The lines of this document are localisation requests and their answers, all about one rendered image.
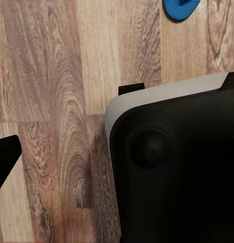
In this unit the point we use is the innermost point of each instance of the sandal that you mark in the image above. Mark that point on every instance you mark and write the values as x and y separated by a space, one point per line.
180 10

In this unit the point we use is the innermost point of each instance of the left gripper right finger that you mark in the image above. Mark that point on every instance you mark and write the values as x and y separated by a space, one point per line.
228 149

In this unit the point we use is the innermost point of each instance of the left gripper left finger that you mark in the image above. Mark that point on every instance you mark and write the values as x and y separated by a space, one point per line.
10 151

